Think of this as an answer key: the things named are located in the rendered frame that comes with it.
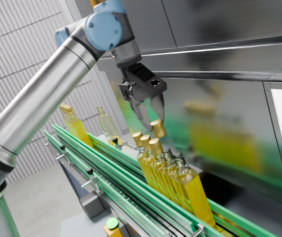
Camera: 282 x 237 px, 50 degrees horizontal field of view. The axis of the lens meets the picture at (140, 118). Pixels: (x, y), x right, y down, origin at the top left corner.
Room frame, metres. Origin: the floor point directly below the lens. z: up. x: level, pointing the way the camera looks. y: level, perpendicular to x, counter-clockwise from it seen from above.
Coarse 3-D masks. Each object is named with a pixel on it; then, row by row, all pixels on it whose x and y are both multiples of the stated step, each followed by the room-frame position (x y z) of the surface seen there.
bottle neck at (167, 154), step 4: (168, 148) 0.81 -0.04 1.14; (164, 152) 0.80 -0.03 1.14; (168, 152) 0.79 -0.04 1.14; (164, 156) 0.80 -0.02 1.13; (168, 156) 0.79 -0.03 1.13; (172, 156) 0.80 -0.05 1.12; (168, 160) 0.79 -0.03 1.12; (172, 160) 0.80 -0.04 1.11; (168, 164) 0.80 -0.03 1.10; (172, 164) 0.79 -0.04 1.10
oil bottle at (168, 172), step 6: (168, 168) 0.79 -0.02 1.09; (174, 168) 0.79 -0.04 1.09; (168, 174) 0.79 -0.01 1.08; (168, 180) 0.80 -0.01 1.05; (168, 186) 0.81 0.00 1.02; (174, 186) 0.78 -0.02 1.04; (174, 192) 0.79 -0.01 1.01; (174, 198) 0.81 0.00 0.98; (180, 198) 0.77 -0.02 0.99; (180, 204) 0.78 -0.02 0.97
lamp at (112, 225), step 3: (111, 219) 1.01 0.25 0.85; (114, 219) 1.00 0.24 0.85; (108, 222) 0.99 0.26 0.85; (111, 222) 0.99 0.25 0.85; (114, 222) 0.99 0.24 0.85; (117, 222) 1.00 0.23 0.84; (108, 225) 0.99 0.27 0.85; (111, 225) 0.98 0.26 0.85; (114, 225) 0.98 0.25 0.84; (117, 225) 0.99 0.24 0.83; (108, 228) 0.99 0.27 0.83; (111, 228) 0.98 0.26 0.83; (114, 228) 0.98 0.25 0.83
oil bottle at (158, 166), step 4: (156, 160) 0.87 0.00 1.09; (164, 160) 0.85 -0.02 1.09; (156, 164) 0.85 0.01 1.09; (160, 164) 0.84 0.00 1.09; (164, 164) 0.84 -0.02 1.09; (156, 168) 0.85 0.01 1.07; (160, 168) 0.83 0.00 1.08; (156, 172) 0.86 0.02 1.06; (160, 172) 0.83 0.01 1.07; (160, 176) 0.84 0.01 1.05; (160, 180) 0.85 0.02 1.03; (164, 180) 0.83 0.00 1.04; (160, 184) 0.87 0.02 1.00; (164, 184) 0.84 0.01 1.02; (164, 188) 0.85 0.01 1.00; (168, 188) 0.83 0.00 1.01; (164, 192) 0.86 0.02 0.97; (168, 192) 0.83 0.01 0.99; (168, 196) 0.84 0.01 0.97; (172, 200) 0.83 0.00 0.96
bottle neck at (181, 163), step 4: (180, 152) 0.76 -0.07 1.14; (176, 156) 0.76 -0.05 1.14; (180, 156) 0.74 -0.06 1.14; (176, 160) 0.74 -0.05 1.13; (180, 160) 0.74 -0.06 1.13; (184, 160) 0.75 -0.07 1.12; (176, 164) 0.75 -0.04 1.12; (180, 164) 0.74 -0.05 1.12; (184, 164) 0.74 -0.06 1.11; (180, 168) 0.74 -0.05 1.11; (184, 168) 0.74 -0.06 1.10
